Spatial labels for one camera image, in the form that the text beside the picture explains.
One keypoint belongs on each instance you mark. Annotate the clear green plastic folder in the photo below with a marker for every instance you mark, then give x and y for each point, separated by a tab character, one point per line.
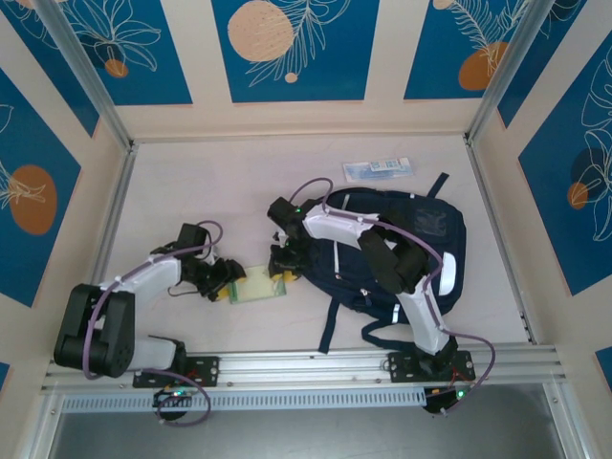
258	287

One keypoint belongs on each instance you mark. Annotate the navy blue student backpack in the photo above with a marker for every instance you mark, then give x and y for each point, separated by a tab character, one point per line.
411	229

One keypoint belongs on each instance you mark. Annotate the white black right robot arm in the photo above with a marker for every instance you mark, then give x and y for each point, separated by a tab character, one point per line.
421	315

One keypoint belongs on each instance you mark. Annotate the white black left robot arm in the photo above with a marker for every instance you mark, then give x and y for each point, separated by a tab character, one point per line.
148	275

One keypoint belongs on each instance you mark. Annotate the blue white tissue packet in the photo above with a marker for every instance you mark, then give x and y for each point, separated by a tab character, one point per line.
378	168

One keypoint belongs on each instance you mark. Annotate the black controller board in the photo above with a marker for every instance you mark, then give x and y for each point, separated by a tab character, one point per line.
172	397
449	400

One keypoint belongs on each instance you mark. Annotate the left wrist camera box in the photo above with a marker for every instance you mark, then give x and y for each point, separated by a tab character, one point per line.
210	255

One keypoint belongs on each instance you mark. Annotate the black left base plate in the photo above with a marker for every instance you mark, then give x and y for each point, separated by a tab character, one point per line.
205	370

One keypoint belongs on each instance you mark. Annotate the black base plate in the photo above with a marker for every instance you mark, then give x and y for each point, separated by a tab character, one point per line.
401	367
205	370

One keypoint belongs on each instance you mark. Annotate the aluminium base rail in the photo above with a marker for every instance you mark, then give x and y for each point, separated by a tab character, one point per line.
306	365

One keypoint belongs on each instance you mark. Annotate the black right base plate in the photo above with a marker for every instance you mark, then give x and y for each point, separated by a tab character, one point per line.
401	367

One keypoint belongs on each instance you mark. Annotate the aluminium corner post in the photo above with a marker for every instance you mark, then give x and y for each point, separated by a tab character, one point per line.
91	81
502	72

